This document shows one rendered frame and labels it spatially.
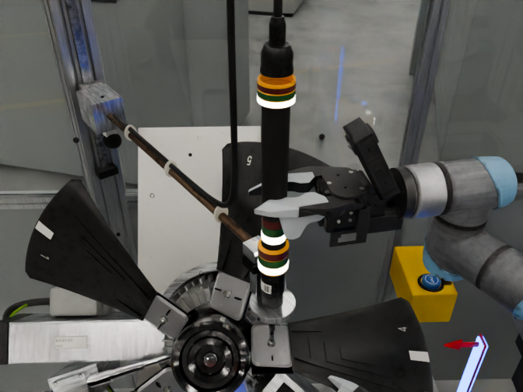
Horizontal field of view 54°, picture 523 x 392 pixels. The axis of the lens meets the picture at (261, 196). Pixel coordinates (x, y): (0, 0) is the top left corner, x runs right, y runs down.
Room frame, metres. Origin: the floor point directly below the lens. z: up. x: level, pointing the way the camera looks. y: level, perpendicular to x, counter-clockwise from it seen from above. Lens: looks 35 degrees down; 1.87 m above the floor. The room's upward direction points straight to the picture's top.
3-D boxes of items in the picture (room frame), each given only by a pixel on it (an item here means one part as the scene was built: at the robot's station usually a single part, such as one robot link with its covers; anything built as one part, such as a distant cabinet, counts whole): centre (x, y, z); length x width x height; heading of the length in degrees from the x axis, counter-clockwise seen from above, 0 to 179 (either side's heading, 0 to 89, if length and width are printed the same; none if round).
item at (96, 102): (1.04, 0.36, 1.37); 0.10 x 0.07 x 0.08; 37
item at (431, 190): (0.58, -0.21, 1.47); 0.08 x 0.05 x 0.08; 12
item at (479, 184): (0.59, -0.29, 1.46); 0.11 x 0.08 x 0.09; 102
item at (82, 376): (0.53, 0.33, 1.08); 0.07 x 0.04 x 0.06; 102
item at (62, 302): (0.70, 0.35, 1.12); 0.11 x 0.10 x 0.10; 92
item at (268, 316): (0.54, -0.01, 1.33); 0.09 x 0.07 x 0.10; 37
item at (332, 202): (0.52, -0.08, 1.49); 0.09 x 0.05 x 0.02; 110
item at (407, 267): (0.84, -0.37, 1.02); 0.16 x 0.10 x 0.11; 2
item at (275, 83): (0.54, -0.02, 1.63); 0.04 x 0.04 x 0.03
